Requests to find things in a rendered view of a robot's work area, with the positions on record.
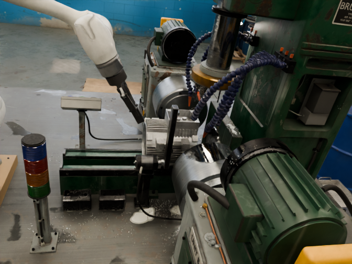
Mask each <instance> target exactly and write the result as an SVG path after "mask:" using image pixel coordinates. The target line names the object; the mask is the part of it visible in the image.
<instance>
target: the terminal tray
mask: <svg viewBox="0 0 352 264"><path fill-rule="evenodd" d="M169 110H170V111H169ZM191 111H193V110H182V109H179V112H180V115H179V116H178V118H177V124H176V128H175V134H174V136H175V138H176V137H177V136H178V137H179V138H180V137H182V138H183V137H185V138H186V137H188V138H189V137H191V138H192V136H193V135H196V136H197V132H198V130H199V125H200V122H199V119H197V122H196V121H193V120H192V119H191V116H192V114H193V112H191ZM170 114H171V109H166V113H165V118H164V119H165V120H166V123H167V129H168V127H169V120H170ZM167 134H168V130H167Z"/></svg>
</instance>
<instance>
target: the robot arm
mask: <svg viewBox="0 0 352 264"><path fill-rule="evenodd" d="M3 1H6V2H8V3H11V4H14V5H18V6H21V7H24V8H27V9H31V10H34V11H36V12H40V13H43V14H46V15H49V16H52V17H55V18H57V19H59V20H61V21H63V22H65V23H67V24H68V25H70V26H71V27H72V28H73V30H74V32H75V35H77V38H78V40H79V42H80V44H81V46H82V48H83V49H84V51H85V53H86V54H87V55H88V57H89V58H90V59H91V60H92V61H93V62H94V64H95V66H96V67H97V69H98V70H99V72H100V74H101V76H102V77H104V78H106V80H107V82H108V84H109V85H110V86H116V87H117V91H118V93H119V94H120V97H121V99H122V100H123V101H124V103H125V104H126V106H127V107H128V109H129V112H131V113H132V115H133V116H134V118H135V120H136V122H137V123H138V124H140V123H142V122H144V118H143V116H142V114H141V112H140V111H139V109H138V107H137V106H138V104H135V101H134V99H133V97H132V95H131V93H130V91H129V88H128V86H127V83H126V81H125V80H126V79H127V74H126V73H125V71H124V69H123V64H122V62H121V59H120V57H119V55H118V53H117V51H116V48H115V42H114V39H113V30H112V26H111V24H110V22H109V21H108V20H107V19H106V18H105V17H104V16H101V15H99V14H96V13H93V12H91V11H88V10H85V11H82V12H81V11H77V10H75V9H72V8H70V7H68V6H65V5H63V4H61V3H59V2H56V1H54V0H3ZM5 113H6V107H5V103H4V101H3V99H2V98H1V97H0V126H1V124H2V122H3V120H4V117H5Z"/></svg>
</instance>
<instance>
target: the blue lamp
mask: <svg viewBox="0 0 352 264"><path fill-rule="evenodd" d="M21 147H22V151H23V158H24V159H26V160H28V161H38V160H41V159H43V158H45V157H46V155H47V149H46V141H45V142H44V143H43V144H42V145H40V146H37V147H27V146H24V145H23V144H21Z"/></svg>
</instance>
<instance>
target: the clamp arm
mask: <svg viewBox="0 0 352 264"><path fill-rule="evenodd" d="M179 115H180V112H179V108H178V106H177V105H172V107H171V114H170V120H169V127H168V134H167V141H166V147H165V152H164V159H163V160H164V161H162V163H164V165H163V164H162V166H163V168H164V169H168V168H169V165H170V159H171V153H173V148H172V146H173V140H174V134H175V128H176V124H177V118H178V116H179Z"/></svg>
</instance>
